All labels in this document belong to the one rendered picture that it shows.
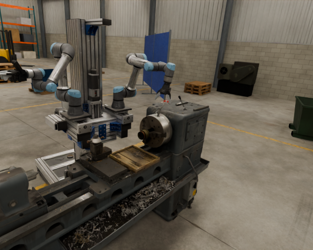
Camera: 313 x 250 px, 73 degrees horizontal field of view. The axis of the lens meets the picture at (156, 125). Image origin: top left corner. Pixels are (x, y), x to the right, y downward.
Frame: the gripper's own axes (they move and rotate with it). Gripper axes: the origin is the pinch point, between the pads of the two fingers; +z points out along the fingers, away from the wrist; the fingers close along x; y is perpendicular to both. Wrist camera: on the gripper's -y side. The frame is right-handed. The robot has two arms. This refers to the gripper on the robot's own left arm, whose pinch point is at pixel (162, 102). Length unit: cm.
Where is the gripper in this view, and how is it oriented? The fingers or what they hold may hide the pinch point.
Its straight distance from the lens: 194.0
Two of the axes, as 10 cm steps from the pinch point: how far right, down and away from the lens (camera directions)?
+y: 3.4, -3.6, 8.7
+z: -2.0, 8.7, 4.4
